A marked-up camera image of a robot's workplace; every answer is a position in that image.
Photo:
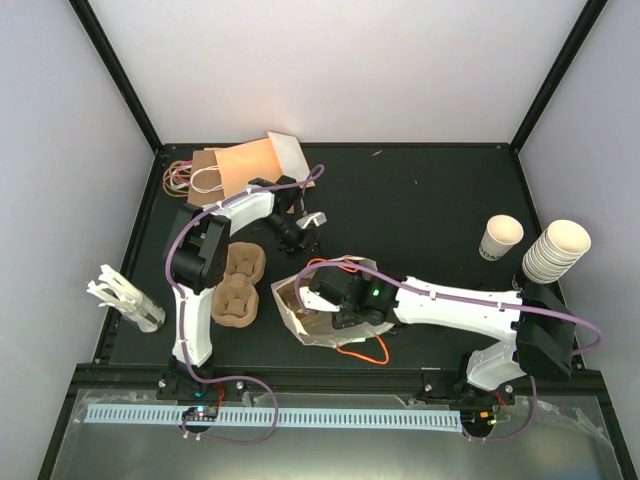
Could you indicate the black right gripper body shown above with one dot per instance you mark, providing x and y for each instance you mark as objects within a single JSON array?
[{"x": 340, "y": 323}]

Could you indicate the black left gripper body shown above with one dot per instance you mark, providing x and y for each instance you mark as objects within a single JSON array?
[{"x": 292, "y": 241}]

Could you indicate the printed white paper bag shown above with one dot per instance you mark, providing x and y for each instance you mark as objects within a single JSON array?
[{"x": 314, "y": 328}]

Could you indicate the brown pulp cup carrier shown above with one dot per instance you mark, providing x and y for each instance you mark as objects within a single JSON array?
[{"x": 235, "y": 300}]

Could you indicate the single paper coffee cup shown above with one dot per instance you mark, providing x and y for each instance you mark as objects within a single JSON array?
[{"x": 501, "y": 234}]

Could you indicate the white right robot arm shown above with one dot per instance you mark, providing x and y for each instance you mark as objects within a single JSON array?
[{"x": 532, "y": 336}]

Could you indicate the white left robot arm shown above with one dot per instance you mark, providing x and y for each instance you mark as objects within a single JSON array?
[{"x": 196, "y": 259}]

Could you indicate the orange kraft paper bag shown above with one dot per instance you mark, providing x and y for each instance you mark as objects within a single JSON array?
[{"x": 269, "y": 158}]

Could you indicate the brown kraft paper bag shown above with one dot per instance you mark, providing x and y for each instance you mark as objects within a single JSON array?
[{"x": 197, "y": 180}]

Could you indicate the stack of paper cups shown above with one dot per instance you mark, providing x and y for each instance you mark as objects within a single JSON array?
[{"x": 559, "y": 247}]

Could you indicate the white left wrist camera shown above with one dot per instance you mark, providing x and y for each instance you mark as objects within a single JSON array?
[{"x": 312, "y": 220}]

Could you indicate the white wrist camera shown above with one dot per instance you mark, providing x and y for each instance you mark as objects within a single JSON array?
[
  {"x": 310, "y": 300},
  {"x": 312, "y": 220}
]

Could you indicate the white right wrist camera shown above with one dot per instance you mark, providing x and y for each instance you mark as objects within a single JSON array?
[{"x": 310, "y": 300}]

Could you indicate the white slotted cable rail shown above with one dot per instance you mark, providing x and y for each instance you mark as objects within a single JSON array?
[{"x": 130, "y": 414}]

